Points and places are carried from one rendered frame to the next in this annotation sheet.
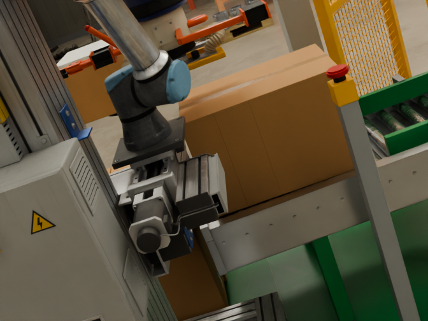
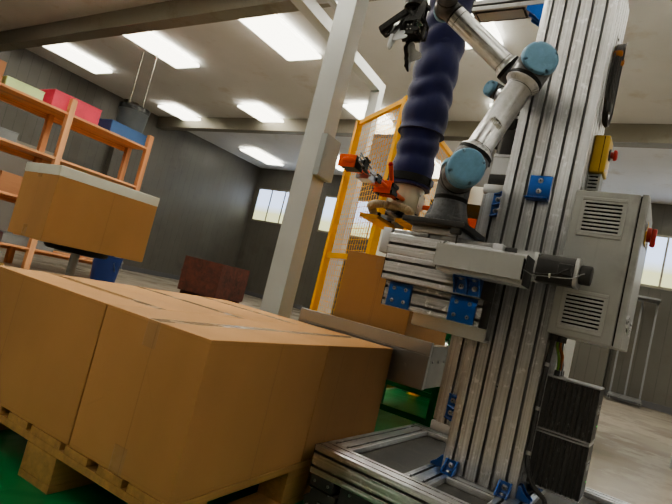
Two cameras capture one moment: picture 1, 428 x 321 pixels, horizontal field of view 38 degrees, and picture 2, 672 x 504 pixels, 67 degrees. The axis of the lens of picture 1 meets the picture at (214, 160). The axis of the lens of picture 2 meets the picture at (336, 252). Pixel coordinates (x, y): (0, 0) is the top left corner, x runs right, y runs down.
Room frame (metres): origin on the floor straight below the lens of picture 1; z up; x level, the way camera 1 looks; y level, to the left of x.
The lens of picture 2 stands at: (1.40, 2.37, 0.73)
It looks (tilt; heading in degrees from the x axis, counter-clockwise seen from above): 4 degrees up; 297
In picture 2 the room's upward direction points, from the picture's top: 14 degrees clockwise
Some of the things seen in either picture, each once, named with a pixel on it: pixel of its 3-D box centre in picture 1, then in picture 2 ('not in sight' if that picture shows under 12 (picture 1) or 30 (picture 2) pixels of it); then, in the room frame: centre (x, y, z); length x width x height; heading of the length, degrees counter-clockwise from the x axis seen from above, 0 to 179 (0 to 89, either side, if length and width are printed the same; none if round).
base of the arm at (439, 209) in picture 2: not in sight; (448, 212); (1.89, 0.65, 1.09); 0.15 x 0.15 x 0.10
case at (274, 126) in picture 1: (267, 127); (398, 302); (2.30, -0.25, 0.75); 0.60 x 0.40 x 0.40; 85
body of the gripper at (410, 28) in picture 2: not in sight; (413, 21); (2.08, 0.88, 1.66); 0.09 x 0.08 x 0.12; 173
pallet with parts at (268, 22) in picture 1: (221, 23); not in sight; (7.76, -0.71, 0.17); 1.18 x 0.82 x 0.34; 83
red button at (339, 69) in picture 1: (338, 74); not in sight; (1.79, -0.45, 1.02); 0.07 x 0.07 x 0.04
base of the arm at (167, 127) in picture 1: (142, 124); not in sight; (1.83, 0.16, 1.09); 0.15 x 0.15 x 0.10
